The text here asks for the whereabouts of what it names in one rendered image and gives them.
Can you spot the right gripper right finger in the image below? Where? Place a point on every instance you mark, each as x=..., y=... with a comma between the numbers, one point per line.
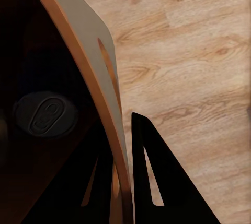
x=183, y=203

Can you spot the trash can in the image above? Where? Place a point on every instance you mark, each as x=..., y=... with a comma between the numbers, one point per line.
x=30, y=165

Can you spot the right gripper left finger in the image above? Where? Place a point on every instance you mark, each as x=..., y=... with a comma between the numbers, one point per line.
x=60, y=203

